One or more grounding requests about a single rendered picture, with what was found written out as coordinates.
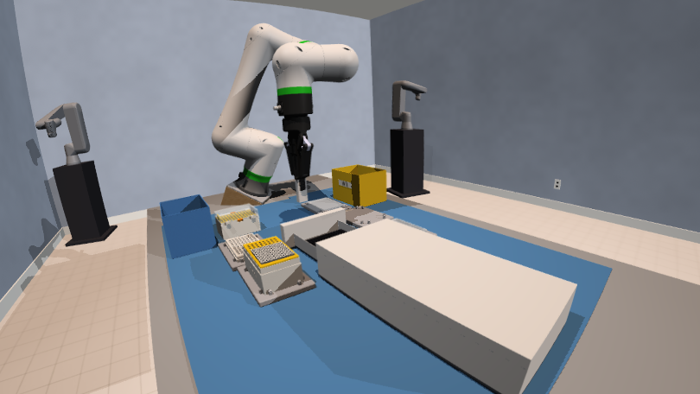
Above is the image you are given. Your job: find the blue flat mat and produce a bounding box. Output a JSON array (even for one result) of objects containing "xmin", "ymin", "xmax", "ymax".
[{"xmin": 162, "ymin": 187, "xmax": 612, "ymax": 394}]

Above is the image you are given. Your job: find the dark blue open-top bin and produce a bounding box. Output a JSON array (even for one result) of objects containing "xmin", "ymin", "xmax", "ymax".
[{"xmin": 160, "ymin": 194, "xmax": 217, "ymax": 259}]

